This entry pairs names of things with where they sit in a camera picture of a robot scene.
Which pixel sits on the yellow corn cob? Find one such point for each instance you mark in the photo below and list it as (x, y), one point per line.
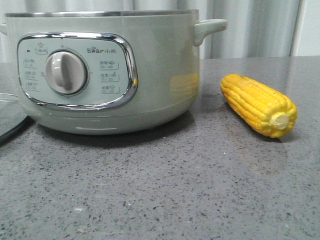
(266, 110)

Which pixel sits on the glass pot lid steel rim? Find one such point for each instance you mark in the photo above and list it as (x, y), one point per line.
(13, 119)

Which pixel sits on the pale green electric cooking pot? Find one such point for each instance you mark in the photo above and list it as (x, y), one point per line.
(107, 72)

